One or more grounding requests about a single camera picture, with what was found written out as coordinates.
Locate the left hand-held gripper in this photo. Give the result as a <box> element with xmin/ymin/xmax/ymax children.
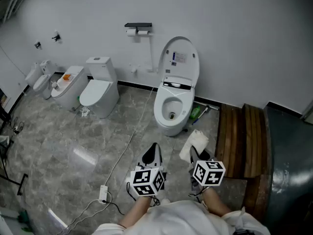
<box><xmin>126</xmin><ymin>142</ymin><xmax>167</xmax><ymax>197</ymax></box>

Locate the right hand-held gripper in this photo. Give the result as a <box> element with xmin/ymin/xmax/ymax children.
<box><xmin>188</xmin><ymin>145</ymin><xmax>226</xmax><ymax>197</ymax></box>

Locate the white wiping cloth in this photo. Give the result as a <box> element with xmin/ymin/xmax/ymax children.
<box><xmin>179</xmin><ymin>129</ymin><xmax>209</xmax><ymax>162</ymax></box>

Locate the person's left forearm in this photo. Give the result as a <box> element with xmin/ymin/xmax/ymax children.
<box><xmin>118</xmin><ymin>196</ymin><xmax>152</xmax><ymax>229</ymax></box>

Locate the person's right forearm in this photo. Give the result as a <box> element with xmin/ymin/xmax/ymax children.
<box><xmin>201</xmin><ymin>186</ymin><xmax>232</xmax><ymax>217</ymax></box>

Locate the white smart toilet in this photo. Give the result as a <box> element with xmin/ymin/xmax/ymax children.
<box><xmin>154</xmin><ymin>76</ymin><xmax>196</xmax><ymax>137</ymax></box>

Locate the white toilet with tank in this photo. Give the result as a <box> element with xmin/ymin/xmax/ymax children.
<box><xmin>79</xmin><ymin>56</ymin><xmax>120</xmax><ymax>119</ymax></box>

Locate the white tankless toilet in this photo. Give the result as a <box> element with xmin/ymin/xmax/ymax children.
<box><xmin>51</xmin><ymin>66</ymin><xmax>89</xmax><ymax>112</ymax></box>

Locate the small white toilet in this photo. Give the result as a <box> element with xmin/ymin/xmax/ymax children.
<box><xmin>33</xmin><ymin>60</ymin><xmax>58</xmax><ymax>100</ymax></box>

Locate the green bottle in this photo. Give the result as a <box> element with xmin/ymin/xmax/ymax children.
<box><xmin>190</xmin><ymin>106</ymin><xmax>201</xmax><ymax>120</ymax></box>

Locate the white metal rod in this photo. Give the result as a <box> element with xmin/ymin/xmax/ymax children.
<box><xmin>194</xmin><ymin>101</ymin><xmax>220</xmax><ymax>110</ymax></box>

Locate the white power strip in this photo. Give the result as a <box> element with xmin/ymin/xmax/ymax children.
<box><xmin>99</xmin><ymin>185</ymin><xmax>109</xmax><ymax>204</ymax></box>

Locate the person's white shirt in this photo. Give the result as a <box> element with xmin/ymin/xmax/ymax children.
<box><xmin>91</xmin><ymin>199</ymin><xmax>269</xmax><ymax>235</ymax></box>

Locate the black tripod stand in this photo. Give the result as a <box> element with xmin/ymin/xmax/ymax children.
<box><xmin>0</xmin><ymin>141</ymin><xmax>29</xmax><ymax>196</ymax></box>

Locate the white power cable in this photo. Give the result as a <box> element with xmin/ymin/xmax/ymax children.
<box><xmin>104</xmin><ymin>86</ymin><xmax>155</xmax><ymax>186</ymax></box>

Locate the black wall shelf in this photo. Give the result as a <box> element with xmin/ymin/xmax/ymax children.
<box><xmin>124</xmin><ymin>22</ymin><xmax>153</xmax><ymax>34</ymax></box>

